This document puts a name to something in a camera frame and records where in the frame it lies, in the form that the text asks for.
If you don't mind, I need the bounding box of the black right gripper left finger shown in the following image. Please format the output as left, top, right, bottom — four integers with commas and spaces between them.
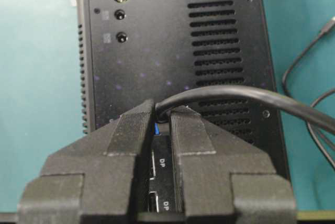
17, 100, 154, 223

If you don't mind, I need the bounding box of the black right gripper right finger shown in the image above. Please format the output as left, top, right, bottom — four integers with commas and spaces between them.
169, 106, 297, 223

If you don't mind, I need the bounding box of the black USB cable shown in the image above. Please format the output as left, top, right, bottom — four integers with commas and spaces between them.
154, 16, 335, 172

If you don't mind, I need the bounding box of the black mini PC box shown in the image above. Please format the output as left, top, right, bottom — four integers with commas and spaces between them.
76, 0, 290, 221

